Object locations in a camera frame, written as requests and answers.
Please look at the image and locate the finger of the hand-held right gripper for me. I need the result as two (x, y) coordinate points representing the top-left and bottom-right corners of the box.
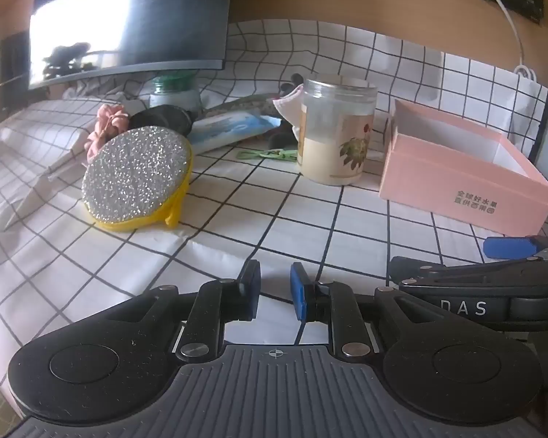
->
(483, 232), (548, 262)
(387, 255), (545, 289)

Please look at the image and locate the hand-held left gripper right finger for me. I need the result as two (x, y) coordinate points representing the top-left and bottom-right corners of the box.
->
(290, 262), (445, 359)

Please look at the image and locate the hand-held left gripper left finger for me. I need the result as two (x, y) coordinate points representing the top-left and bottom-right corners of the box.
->
(105, 259), (262, 362)

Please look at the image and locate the blue wet wipes packet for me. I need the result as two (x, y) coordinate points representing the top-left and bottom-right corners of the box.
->
(189, 114), (282, 155)

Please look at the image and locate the black cloth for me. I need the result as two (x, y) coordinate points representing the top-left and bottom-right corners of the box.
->
(130, 105), (198, 137)

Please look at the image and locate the checked white tablecloth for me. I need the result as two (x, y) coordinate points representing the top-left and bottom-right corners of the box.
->
(0, 19), (548, 391)

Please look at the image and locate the pink cardboard box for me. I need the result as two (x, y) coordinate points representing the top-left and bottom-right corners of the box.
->
(378, 99), (548, 236)

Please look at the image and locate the green hair clip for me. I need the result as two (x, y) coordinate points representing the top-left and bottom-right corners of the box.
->
(236, 147), (299, 162)

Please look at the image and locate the white paper bag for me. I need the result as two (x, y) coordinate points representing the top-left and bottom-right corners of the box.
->
(506, 66), (548, 158)

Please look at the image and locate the small dark cloth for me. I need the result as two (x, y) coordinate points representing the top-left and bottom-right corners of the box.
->
(266, 128), (300, 152)

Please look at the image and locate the clear plastic jar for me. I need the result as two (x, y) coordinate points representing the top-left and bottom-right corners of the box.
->
(297, 77), (378, 187)

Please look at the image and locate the silver glitter yellow sponge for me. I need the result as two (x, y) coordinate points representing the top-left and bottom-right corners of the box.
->
(81, 125), (194, 233)

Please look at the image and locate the white sock with red trim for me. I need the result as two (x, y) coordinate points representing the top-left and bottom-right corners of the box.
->
(273, 89), (305, 127)

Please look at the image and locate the grey speckled cloth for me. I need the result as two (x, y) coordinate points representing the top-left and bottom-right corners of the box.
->
(200, 93), (285, 122)

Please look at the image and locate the green lid glass jar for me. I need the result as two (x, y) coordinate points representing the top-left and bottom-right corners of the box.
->
(148, 75), (202, 111)

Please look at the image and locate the black knit glove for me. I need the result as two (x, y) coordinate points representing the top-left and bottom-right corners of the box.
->
(278, 73), (308, 97)

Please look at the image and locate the pink scrunchie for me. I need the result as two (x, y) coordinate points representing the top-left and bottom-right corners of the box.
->
(83, 103), (133, 164)

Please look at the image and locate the dark computer monitor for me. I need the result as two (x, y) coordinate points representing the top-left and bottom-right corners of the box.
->
(27, 0), (236, 89)

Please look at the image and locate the black device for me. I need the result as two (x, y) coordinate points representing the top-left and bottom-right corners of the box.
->
(0, 32), (31, 107)

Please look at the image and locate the white cable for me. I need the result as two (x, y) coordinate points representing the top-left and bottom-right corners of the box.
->
(476, 0), (539, 80)

